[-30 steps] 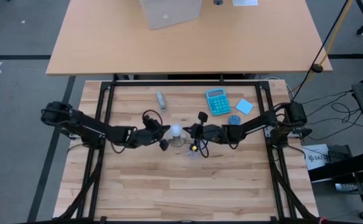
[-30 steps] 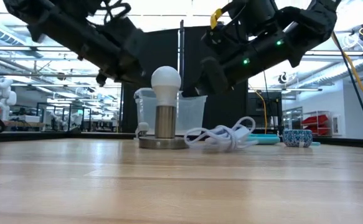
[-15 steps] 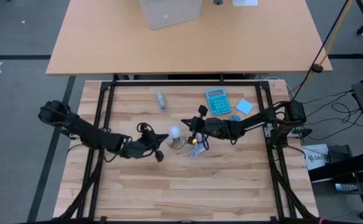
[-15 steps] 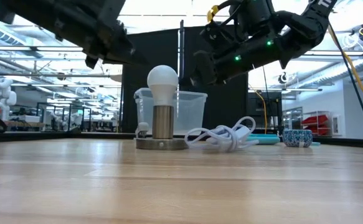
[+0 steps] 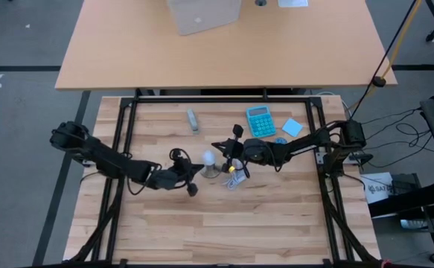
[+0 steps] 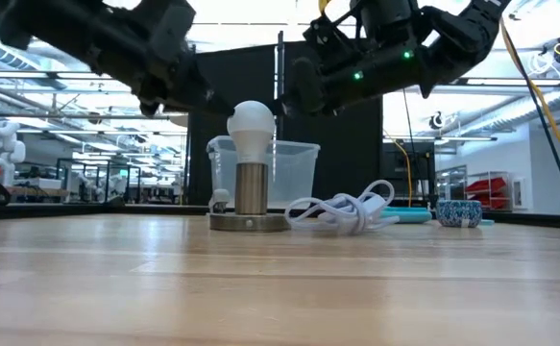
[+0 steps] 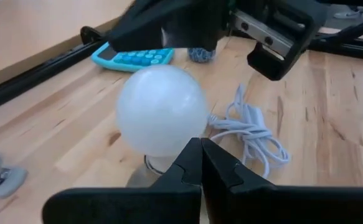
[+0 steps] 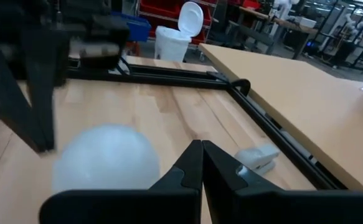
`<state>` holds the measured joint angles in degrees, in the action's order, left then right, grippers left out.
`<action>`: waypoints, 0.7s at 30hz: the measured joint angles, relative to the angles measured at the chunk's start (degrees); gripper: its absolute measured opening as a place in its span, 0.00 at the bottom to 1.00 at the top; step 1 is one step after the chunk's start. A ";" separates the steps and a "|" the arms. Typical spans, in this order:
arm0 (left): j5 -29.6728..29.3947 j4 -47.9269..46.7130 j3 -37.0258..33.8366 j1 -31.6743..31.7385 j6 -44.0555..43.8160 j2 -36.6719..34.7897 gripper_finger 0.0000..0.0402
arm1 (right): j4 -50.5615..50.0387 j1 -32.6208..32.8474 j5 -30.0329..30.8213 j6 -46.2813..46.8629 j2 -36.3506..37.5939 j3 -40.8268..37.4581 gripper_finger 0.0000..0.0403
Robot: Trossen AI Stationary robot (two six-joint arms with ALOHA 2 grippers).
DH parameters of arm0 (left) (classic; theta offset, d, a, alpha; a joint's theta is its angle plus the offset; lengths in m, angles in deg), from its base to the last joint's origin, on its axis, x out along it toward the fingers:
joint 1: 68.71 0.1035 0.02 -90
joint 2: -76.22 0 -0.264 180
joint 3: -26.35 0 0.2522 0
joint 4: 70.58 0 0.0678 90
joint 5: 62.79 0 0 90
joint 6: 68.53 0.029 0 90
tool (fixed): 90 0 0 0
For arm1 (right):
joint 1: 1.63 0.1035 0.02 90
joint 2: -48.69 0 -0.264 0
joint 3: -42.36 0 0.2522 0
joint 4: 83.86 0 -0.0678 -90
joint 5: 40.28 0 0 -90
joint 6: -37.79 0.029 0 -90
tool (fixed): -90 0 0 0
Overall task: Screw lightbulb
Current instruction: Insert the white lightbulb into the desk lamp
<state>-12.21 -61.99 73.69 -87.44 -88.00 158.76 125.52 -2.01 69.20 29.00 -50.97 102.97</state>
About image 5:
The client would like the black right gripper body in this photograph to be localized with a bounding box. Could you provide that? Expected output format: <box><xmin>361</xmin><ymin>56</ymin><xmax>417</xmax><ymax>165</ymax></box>
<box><xmin>238</xmin><ymin>138</ymin><xmax>275</xmax><ymax>166</ymax></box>

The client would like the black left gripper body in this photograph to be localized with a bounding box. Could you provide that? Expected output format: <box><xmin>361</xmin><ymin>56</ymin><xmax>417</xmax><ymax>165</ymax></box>
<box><xmin>151</xmin><ymin>165</ymin><xmax>189</xmax><ymax>191</ymax></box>

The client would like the white lightbulb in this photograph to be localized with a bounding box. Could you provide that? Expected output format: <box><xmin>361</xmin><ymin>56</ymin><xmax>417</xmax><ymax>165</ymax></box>
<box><xmin>200</xmin><ymin>149</ymin><xmax>218</xmax><ymax>167</ymax></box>

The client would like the brass lamp socket base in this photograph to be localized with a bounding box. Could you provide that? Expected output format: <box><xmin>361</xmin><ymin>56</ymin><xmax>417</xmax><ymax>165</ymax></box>
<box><xmin>200</xmin><ymin>162</ymin><xmax>223</xmax><ymax>179</ymax></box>

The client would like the white lamp cord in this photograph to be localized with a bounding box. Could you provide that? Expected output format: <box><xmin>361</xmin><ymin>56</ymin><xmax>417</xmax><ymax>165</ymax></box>
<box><xmin>221</xmin><ymin>159</ymin><xmax>252</xmax><ymax>192</ymax></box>

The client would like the blue calculator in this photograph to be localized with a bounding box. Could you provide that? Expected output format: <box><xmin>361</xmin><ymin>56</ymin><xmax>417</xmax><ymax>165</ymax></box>
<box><xmin>245</xmin><ymin>104</ymin><xmax>278</xmax><ymax>140</ymax></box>

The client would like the blue sticky note pad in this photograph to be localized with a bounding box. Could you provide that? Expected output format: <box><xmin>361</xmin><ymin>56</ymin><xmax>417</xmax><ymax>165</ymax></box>
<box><xmin>281</xmin><ymin>117</ymin><xmax>304</xmax><ymax>139</ymax></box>

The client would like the light wooden desk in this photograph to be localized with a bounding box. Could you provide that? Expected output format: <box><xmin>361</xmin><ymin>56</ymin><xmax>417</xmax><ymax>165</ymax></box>
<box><xmin>54</xmin><ymin>0</ymin><xmax>399</xmax><ymax>92</ymax></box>

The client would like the white printed cardboard box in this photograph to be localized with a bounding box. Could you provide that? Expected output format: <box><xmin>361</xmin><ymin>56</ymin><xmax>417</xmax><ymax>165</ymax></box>
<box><xmin>360</xmin><ymin>171</ymin><xmax>395</xmax><ymax>205</ymax></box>

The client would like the white flat device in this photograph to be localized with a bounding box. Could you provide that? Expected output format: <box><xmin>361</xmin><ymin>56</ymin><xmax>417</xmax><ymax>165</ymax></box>
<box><xmin>277</xmin><ymin>0</ymin><xmax>310</xmax><ymax>8</ymax></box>

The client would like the black aluminium table frame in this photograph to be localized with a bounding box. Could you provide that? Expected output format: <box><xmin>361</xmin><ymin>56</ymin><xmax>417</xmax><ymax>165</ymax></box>
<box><xmin>66</xmin><ymin>88</ymin><xmax>383</xmax><ymax>268</ymax></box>

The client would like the black drop cable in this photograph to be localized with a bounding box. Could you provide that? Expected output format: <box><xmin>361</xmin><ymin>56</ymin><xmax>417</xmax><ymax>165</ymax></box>
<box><xmin>346</xmin><ymin>0</ymin><xmax>419</xmax><ymax>122</ymax></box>

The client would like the yellow drop cable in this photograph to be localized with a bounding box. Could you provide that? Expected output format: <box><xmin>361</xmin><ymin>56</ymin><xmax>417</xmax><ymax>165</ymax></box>
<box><xmin>348</xmin><ymin>0</ymin><xmax>424</xmax><ymax>111</ymax></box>

